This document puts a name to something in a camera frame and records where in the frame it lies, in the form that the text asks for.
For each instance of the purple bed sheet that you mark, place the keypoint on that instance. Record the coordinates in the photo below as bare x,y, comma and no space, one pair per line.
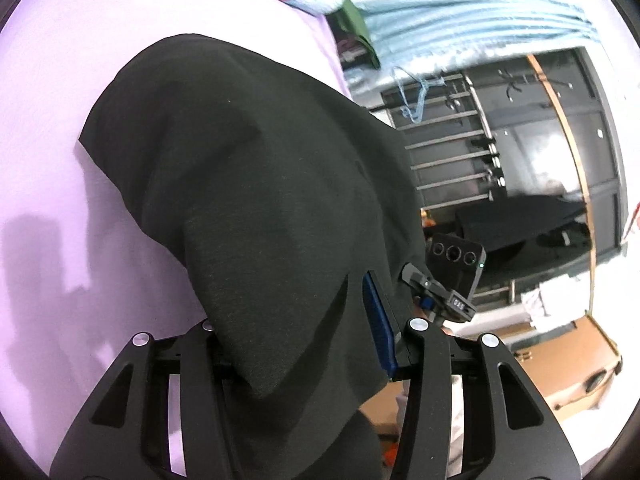
60,110

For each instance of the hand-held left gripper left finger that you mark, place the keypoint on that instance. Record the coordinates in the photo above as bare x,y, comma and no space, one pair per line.
197,360

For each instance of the brown cardboard box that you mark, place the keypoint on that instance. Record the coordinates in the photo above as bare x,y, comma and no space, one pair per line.
565,360

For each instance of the black jacket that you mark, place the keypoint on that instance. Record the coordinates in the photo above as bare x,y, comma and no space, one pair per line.
250,185

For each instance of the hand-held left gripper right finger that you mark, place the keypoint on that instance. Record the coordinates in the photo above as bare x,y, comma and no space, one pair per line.
380,320

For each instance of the black low table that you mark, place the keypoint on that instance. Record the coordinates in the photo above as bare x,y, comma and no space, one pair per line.
525,225

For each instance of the blue clothes hanger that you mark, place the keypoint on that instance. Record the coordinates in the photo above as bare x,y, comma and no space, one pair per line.
407,107

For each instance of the wooden strip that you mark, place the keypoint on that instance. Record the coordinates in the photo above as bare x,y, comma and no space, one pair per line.
575,160

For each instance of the light blue curtain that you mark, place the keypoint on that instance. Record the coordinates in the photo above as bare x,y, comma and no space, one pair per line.
475,25

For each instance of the metal drying rack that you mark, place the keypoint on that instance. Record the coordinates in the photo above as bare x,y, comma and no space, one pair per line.
450,160

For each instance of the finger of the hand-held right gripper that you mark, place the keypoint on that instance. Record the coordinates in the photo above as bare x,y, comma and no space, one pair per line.
422,287

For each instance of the dark printed box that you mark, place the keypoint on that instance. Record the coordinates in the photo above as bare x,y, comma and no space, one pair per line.
350,54

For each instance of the dark glass door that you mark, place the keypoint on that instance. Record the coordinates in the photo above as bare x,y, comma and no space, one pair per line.
540,125

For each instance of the white cloth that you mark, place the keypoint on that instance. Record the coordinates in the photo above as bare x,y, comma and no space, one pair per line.
550,297

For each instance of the green cloth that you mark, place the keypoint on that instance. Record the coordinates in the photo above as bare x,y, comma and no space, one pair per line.
357,25

